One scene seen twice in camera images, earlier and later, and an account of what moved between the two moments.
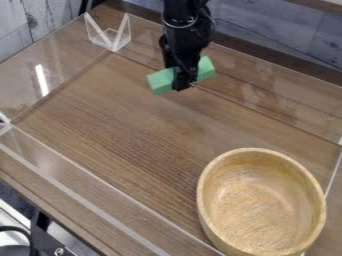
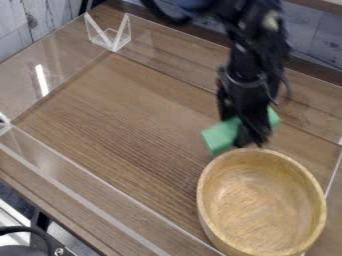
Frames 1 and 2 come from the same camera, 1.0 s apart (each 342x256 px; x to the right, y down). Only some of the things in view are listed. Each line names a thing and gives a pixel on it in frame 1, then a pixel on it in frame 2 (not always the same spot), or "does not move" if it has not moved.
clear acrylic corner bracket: (109, 38) does not move
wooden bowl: (261, 203) does not move
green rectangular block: (160, 80) -> (221, 133)
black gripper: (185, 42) -> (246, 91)
